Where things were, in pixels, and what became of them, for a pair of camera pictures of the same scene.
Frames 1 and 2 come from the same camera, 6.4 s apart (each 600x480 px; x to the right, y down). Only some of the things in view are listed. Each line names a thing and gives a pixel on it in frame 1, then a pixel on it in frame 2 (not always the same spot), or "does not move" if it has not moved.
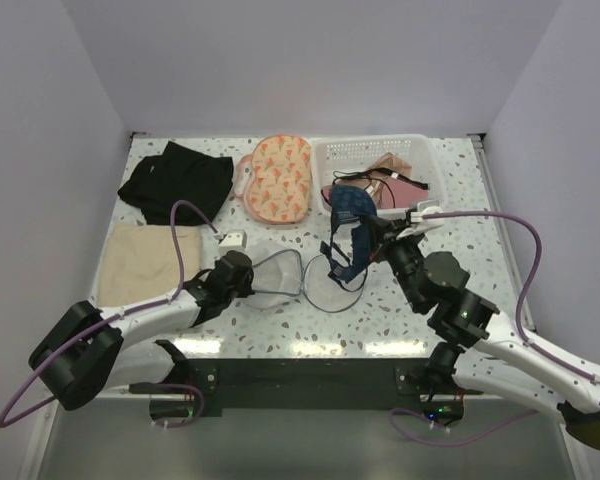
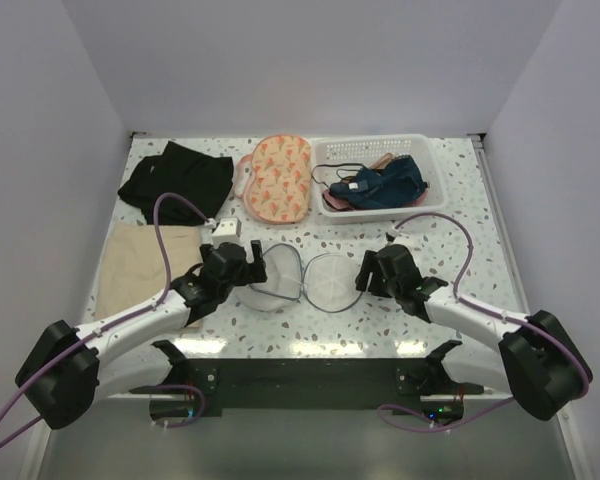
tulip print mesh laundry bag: x=275 y=179 does not move
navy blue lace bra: x=350 y=204 → x=396 y=183
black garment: x=179 y=174 does not move
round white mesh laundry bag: x=279 y=277 does not move
